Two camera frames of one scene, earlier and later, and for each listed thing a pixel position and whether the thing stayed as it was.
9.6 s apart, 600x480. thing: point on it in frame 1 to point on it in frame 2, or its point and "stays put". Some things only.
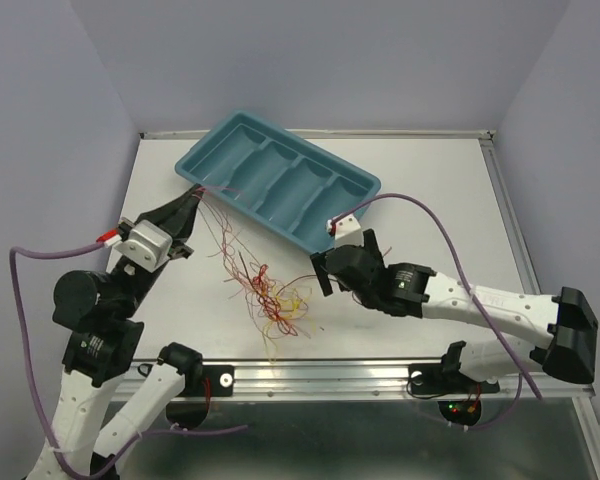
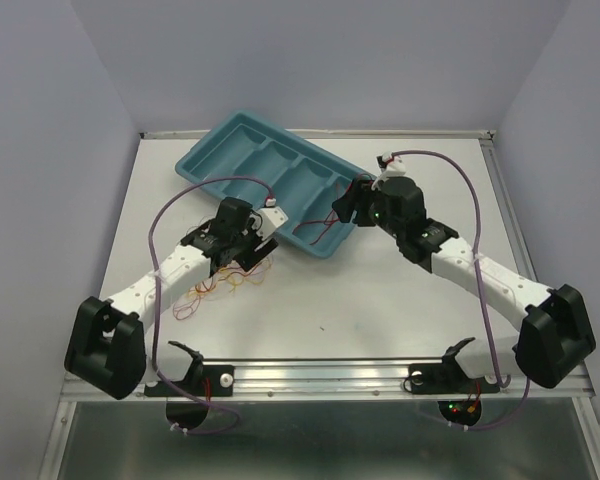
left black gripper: x=180 y=215 to x=250 y=257
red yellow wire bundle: x=282 y=308 to x=227 y=277
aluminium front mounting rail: x=334 y=380 stays put
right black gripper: x=321 y=268 to x=359 y=198
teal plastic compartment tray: x=276 y=182 stays put
